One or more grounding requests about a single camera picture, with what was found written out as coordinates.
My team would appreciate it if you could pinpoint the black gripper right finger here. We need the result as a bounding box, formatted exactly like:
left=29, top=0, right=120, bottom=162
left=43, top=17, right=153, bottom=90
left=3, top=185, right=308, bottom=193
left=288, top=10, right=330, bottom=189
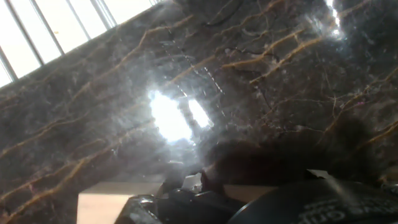
left=306, top=169, right=336, bottom=180

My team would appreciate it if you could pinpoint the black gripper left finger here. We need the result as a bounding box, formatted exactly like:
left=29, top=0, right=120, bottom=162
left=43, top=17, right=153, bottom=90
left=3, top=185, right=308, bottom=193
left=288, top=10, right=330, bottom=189
left=157, top=172, right=247, bottom=224

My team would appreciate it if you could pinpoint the dark marble pattern mat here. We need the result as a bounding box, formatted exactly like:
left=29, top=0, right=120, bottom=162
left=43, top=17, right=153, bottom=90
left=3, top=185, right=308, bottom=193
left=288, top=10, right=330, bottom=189
left=0, top=0, right=398, bottom=224

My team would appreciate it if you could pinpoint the shiny wrapped fingertip cable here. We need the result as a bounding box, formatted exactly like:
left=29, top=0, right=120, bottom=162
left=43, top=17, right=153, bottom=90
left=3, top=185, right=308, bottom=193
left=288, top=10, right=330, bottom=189
left=381, top=182, right=398, bottom=195
left=114, top=194, right=162, bottom=224

